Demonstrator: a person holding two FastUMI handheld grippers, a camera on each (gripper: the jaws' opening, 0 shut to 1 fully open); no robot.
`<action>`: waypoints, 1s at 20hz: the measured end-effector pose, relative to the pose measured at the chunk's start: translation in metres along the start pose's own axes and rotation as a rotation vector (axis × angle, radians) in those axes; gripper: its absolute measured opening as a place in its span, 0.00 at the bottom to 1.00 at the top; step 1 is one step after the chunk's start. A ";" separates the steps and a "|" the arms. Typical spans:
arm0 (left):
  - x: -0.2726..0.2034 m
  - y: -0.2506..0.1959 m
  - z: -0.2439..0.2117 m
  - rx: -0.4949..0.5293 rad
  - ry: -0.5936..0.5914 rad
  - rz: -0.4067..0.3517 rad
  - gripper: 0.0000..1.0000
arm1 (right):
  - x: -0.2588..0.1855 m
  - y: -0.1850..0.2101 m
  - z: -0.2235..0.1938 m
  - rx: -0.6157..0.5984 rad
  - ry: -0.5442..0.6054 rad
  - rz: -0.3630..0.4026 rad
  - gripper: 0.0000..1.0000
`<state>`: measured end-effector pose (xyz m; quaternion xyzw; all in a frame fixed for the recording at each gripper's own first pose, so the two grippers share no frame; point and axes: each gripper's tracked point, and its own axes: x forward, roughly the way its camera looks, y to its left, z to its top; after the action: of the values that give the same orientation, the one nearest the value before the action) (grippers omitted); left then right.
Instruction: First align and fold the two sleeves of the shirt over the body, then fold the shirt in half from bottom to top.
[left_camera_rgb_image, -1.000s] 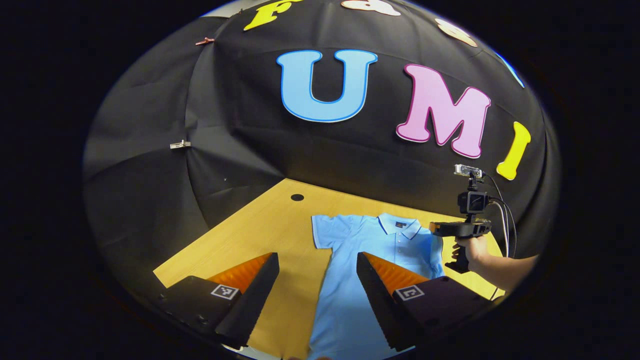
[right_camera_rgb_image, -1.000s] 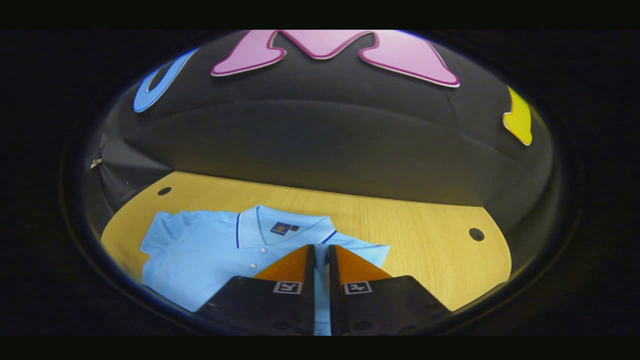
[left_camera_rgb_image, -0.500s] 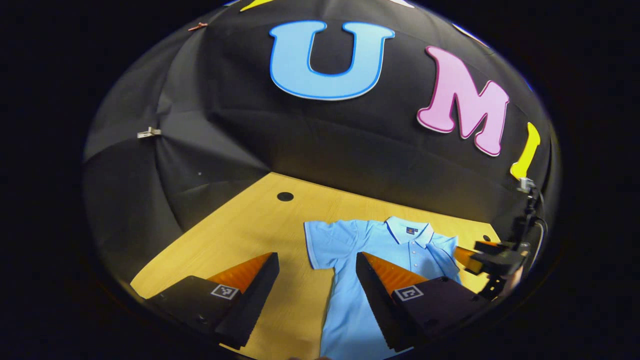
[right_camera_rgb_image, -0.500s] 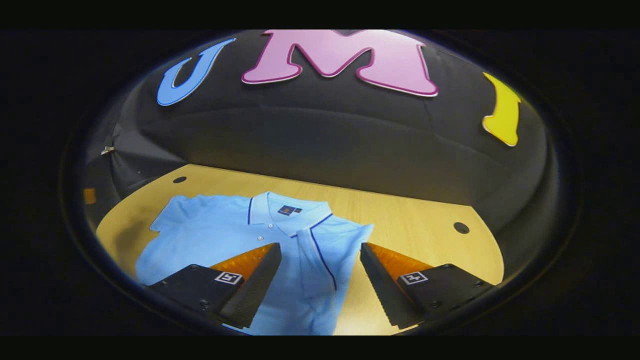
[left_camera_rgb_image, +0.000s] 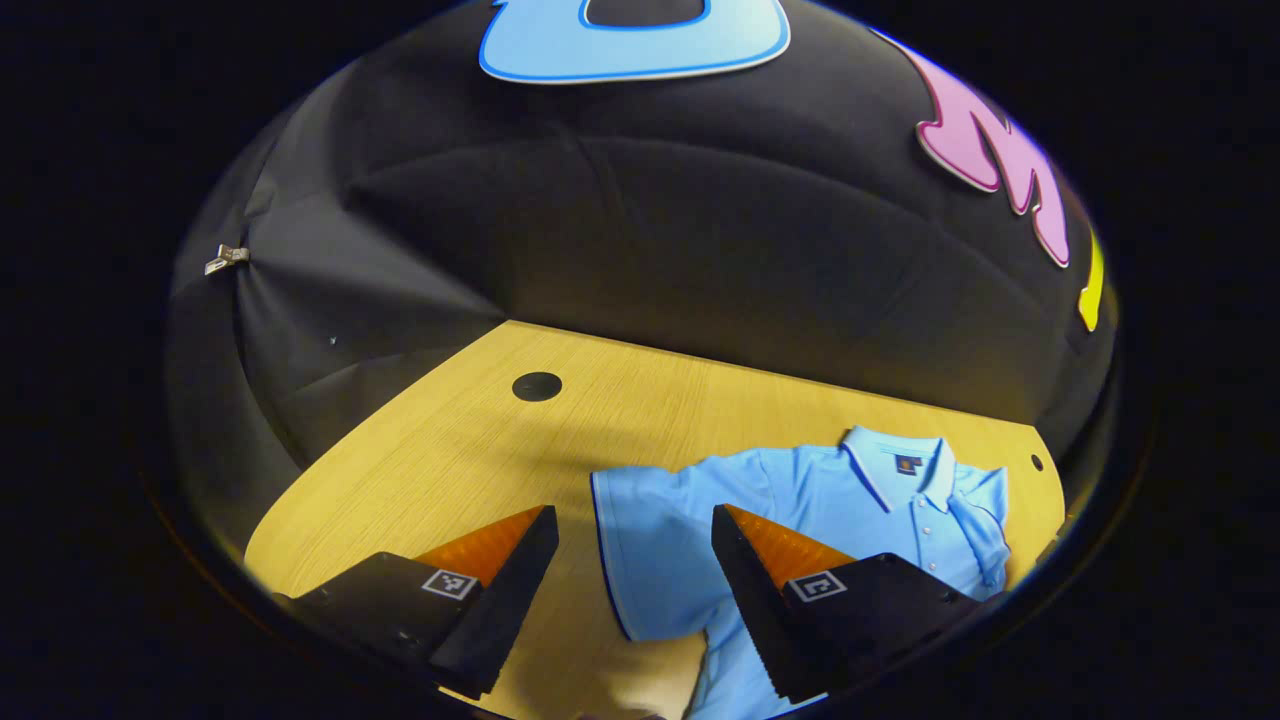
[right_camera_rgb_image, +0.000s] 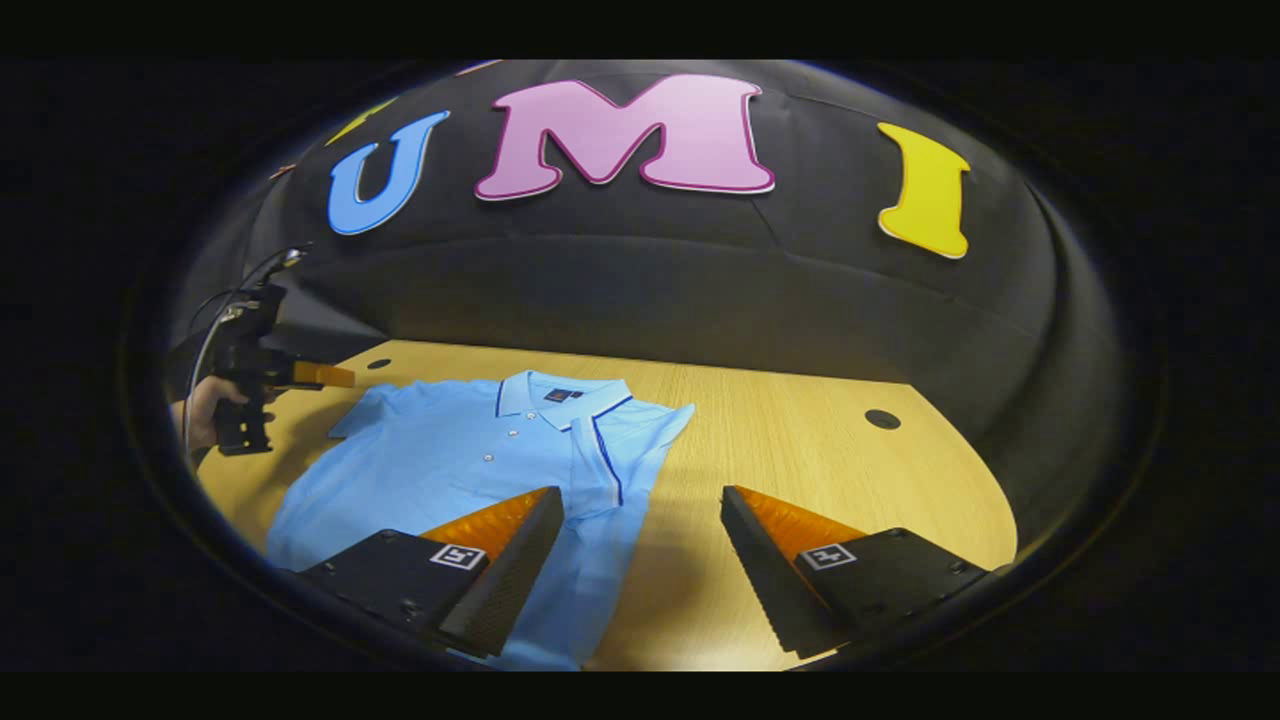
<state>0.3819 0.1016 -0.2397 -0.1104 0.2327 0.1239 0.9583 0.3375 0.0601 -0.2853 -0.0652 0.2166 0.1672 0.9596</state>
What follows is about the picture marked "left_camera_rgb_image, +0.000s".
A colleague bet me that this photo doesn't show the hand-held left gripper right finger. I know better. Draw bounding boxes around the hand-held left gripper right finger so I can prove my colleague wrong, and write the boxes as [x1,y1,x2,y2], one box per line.
[710,503,987,706]

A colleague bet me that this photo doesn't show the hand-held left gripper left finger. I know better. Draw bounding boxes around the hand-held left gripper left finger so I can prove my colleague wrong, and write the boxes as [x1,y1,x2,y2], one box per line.
[272,505,561,701]

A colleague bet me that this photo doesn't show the light blue T-shirt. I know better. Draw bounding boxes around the light blue T-shirt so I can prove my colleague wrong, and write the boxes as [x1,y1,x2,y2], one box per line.
[590,425,1013,720]

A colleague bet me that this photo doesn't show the black backdrop cloth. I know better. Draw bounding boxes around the black backdrop cloth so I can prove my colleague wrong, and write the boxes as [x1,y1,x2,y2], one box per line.
[165,0,1121,521]

